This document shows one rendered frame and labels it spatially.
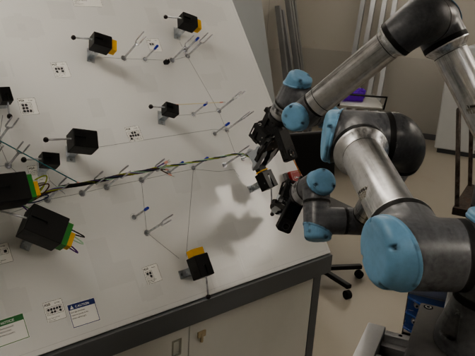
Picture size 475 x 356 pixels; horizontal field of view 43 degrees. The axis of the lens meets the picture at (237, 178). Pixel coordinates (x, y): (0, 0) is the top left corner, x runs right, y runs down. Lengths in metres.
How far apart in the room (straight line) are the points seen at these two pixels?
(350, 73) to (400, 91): 7.29
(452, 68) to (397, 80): 7.22
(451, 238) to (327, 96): 0.71
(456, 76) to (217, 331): 1.00
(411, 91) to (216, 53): 6.78
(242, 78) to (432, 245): 1.37
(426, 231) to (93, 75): 1.19
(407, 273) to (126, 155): 1.04
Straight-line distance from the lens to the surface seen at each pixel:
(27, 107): 1.71
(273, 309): 2.05
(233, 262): 1.84
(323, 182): 1.63
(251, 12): 6.76
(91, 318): 1.58
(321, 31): 9.03
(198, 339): 1.85
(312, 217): 1.62
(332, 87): 1.56
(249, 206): 1.94
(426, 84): 8.76
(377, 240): 0.95
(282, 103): 1.77
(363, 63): 1.52
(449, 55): 1.60
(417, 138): 1.34
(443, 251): 0.94
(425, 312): 1.17
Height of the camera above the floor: 1.68
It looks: 16 degrees down
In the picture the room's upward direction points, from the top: 4 degrees clockwise
